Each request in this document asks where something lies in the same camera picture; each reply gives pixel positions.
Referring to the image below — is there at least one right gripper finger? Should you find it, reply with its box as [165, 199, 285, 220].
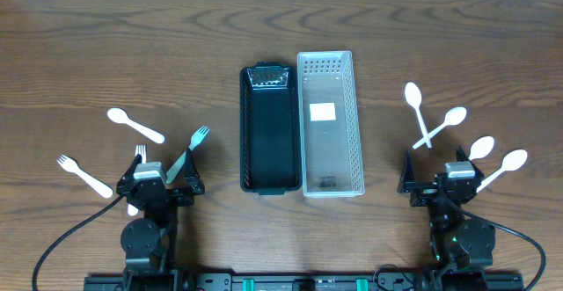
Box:
[398, 150, 415, 186]
[455, 146, 476, 177]

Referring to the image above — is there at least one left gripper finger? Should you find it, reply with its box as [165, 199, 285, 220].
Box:
[183, 148, 201, 187]
[119, 155, 143, 186]

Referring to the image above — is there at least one white spoon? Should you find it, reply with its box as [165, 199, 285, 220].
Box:
[106, 107, 165, 144]
[477, 149, 528, 193]
[404, 82, 432, 149]
[468, 135, 495, 161]

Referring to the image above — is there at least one white fork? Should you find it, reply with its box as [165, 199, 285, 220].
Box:
[57, 155, 113, 199]
[128, 144, 147, 216]

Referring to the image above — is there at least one white spoon crossing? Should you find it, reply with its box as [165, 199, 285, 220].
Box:
[413, 106, 467, 149]

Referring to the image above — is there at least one mint green plastic fork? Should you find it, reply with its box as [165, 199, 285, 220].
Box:
[166, 126, 209, 184]

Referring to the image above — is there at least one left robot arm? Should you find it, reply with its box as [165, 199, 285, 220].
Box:
[116, 149, 205, 291]

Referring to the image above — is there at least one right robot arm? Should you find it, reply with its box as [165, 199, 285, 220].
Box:
[398, 149, 495, 291]

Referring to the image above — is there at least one clear plastic basket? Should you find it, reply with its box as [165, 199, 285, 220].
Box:
[297, 51, 365, 198]

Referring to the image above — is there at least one white label in basket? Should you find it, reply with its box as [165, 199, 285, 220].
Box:
[309, 103, 336, 121]

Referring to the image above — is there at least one black plastic basket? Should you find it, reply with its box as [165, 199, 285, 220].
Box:
[239, 62, 302, 196]

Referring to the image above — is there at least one left black cable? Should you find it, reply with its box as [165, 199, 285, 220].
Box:
[31, 193, 126, 291]

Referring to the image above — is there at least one black cable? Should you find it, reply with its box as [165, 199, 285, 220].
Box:
[31, 193, 126, 291]
[443, 193, 548, 291]

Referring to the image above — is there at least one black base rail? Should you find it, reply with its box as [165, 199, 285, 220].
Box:
[83, 272, 524, 291]

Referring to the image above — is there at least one right black cable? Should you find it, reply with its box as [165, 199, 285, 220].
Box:
[443, 193, 548, 291]

